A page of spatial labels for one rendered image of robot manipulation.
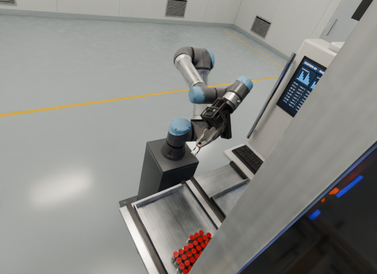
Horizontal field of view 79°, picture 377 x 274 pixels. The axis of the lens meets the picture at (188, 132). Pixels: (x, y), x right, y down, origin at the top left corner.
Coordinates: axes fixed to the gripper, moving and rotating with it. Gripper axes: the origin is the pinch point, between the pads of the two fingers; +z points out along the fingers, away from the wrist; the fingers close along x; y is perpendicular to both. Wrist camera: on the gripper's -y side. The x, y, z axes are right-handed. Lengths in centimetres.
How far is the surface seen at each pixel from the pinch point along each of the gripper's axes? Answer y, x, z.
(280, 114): -41, -8, -58
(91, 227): -53, -102, 67
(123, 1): 36, -449, -260
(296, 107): -36, 2, -60
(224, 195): -38.6, -6.9, 2.5
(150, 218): -15.0, -13.6, 32.6
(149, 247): -14.4, -3.9, 40.3
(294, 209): 30, 53, 20
